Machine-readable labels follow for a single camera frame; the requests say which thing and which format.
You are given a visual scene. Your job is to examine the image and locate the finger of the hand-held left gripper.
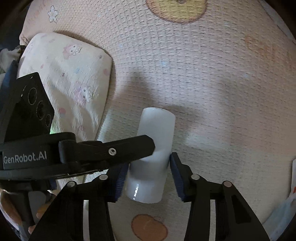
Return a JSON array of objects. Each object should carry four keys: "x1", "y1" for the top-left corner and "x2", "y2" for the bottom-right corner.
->
[{"x1": 58, "y1": 134, "x2": 156, "y2": 171}]

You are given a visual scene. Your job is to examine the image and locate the cream pillow with pink prints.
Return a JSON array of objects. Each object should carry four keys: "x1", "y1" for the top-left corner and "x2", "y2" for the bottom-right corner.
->
[{"x1": 17, "y1": 32, "x2": 114, "y2": 183}]

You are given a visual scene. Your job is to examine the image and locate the person's left hand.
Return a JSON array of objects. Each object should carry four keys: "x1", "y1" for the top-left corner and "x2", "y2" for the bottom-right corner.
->
[{"x1": 27, "y1": 195, "x2": 59, "y2": 234}]

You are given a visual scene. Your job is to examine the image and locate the dark blue cloth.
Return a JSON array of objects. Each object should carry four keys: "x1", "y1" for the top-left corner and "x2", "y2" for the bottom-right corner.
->
[{"x1": 3, "y1": 59, "x2": 23, "y2": 99}]

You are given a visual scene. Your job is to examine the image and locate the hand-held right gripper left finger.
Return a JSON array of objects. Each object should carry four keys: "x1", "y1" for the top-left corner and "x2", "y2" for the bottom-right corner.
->
[{"x1": 29, "y1": 162, "x2": 130, "y2": 241}]

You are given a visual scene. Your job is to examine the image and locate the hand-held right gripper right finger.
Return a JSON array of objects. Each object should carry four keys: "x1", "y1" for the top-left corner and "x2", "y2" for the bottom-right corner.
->
[{"x1": 170, "y1": 152, "x2": 270, "y2": 241}]

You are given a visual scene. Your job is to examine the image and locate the white paper tube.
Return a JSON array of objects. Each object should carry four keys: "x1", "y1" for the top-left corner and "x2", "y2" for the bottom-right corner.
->
[{"x1": 125, "y1": 107, "x2": 176, "y2": 204}]

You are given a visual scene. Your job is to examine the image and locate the white crumpled cloth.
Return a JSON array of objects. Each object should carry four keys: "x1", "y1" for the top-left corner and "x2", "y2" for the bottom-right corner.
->
[{"x1": 0, "y1": 46, "x2": 23, "y2": 73}]

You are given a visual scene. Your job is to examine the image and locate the light blue wipes packet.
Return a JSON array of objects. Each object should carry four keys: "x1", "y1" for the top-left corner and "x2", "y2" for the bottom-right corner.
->
[{"x1": 264, "y1": 197, "x2": 296, "y2": 237}]

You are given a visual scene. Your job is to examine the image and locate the pink cat print bed mat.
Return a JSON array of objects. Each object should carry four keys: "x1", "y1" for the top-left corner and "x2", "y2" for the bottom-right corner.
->
[{"x1": 20, "y1": 0, "x2": 296, "y2": 241}]

